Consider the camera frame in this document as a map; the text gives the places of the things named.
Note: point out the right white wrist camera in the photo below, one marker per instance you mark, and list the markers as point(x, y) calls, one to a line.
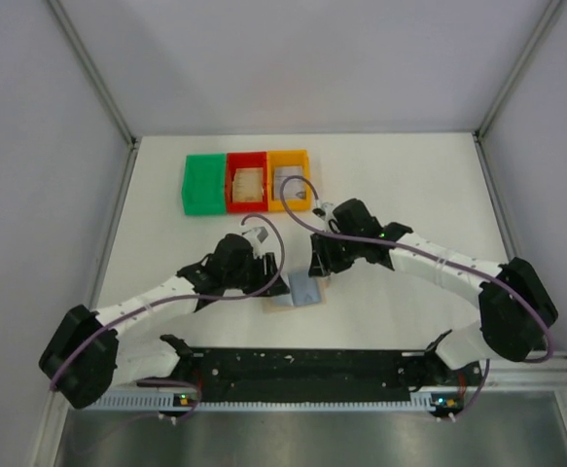
point(324, 211)

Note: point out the stack of cards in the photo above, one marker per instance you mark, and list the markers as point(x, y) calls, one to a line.
point(287, 183)

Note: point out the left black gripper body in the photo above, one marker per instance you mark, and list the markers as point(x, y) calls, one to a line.
point(268, 271)

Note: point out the red plastic bin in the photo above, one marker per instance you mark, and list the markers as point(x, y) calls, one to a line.
point(238, 160)

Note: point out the beige card holder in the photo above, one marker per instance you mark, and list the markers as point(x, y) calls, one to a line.
point(269, 308)

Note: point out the green plastic bin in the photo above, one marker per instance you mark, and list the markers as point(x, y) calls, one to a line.
point(203, 189)

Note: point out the aluminium corner post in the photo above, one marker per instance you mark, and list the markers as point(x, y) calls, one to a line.
point(535, 39)
point(76, 44)

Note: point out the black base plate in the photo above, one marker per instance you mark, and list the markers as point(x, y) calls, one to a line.
point(284, 375)

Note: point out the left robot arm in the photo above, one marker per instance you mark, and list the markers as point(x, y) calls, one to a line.
point(92, 351)

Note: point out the white slotted cable duct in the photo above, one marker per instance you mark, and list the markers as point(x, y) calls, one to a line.
point(170, 402)

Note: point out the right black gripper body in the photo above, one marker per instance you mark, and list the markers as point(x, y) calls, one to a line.
point(322, 255)

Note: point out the yellow plastic bin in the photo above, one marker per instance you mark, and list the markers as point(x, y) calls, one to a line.
point(287, 157)

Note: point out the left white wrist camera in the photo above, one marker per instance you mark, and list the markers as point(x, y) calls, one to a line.
point(256, 237)

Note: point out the right aluminium corner post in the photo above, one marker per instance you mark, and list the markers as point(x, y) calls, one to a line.
point(535, 39)

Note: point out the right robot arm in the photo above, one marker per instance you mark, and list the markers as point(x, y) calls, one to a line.
point(514, 307)

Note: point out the left aluminium corner post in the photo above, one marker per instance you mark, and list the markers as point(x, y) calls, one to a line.
point(76, 44)

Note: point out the beige card holders stack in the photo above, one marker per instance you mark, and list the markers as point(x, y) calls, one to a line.
point(247, 185)

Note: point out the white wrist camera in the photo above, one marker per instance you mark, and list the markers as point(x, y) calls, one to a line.
point(324, 211)
point(256, 237)

